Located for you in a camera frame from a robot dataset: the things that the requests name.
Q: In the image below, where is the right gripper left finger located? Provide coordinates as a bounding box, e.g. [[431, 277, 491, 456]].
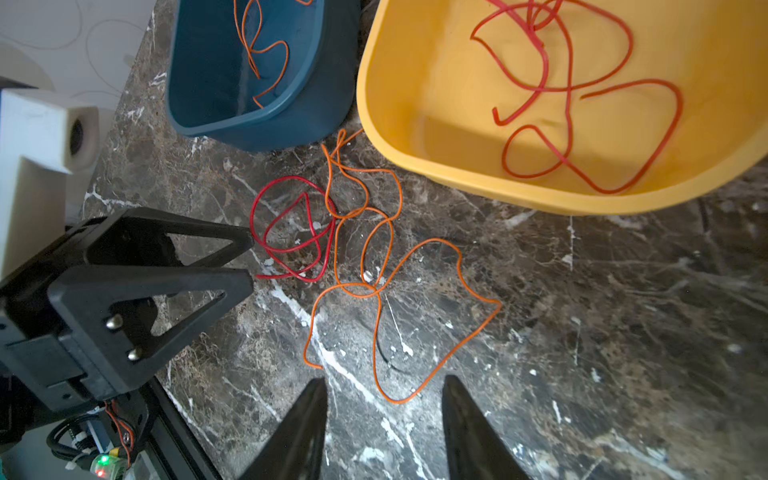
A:
[[240, 378, 328, 480]]

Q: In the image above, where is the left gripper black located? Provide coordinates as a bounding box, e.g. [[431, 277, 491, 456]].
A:
[[0, 209, 256, 445]]

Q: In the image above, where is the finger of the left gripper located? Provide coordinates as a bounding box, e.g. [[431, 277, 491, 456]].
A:
[[84, 207, 254, 267]]

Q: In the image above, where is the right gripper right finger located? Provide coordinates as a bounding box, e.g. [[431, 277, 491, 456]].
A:
[[442, 375, 529, 480]]

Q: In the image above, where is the orange cable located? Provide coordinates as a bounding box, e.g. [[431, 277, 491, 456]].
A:
[[302, 128, 504, 404], [232, 0, 314, 109]]

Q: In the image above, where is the teal plastic bin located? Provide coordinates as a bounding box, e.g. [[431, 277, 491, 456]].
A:
[[166, 1, 361, 152]]

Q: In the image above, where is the middle yellow plastic bin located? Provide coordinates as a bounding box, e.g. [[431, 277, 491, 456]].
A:
[[357, 1, 767, 215]]

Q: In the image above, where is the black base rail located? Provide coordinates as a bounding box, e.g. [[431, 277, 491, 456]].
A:
[[140, 379, 222, 480]]

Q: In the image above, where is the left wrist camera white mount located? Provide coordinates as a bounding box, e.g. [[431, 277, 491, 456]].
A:
[[1, 88, 100, 277]]

